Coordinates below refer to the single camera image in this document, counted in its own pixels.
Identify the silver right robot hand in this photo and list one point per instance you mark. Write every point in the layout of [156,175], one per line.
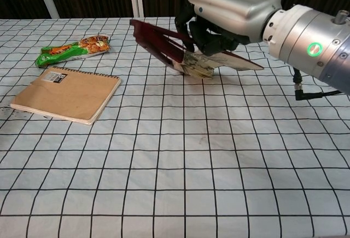
[235,8]

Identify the paper folding fan red ribs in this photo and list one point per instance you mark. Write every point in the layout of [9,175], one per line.
[161,43]

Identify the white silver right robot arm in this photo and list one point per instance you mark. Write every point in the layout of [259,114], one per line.
[309,41]

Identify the green orange snack packet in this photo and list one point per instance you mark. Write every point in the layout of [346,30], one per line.
[82,47]

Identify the white black grid tablecloth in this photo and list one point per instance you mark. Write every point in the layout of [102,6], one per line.
[175,180]

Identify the kraft brown spiral notebook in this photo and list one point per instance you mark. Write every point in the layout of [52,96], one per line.
[68,95]

